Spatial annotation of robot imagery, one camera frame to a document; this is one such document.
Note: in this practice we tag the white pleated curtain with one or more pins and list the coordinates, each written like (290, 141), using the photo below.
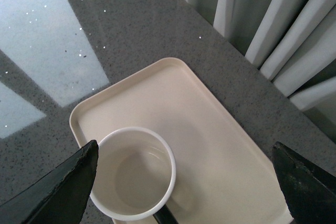
(292, 44)

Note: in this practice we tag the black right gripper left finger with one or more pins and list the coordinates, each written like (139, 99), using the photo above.
(60, 196)

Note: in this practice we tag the white smiley mug black handle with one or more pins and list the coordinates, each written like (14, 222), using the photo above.
(135, 177)

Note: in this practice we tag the beige rectangular plastic tray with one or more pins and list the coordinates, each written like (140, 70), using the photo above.
(222, 175)

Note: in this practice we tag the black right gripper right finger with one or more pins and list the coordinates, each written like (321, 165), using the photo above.
(309, 190)

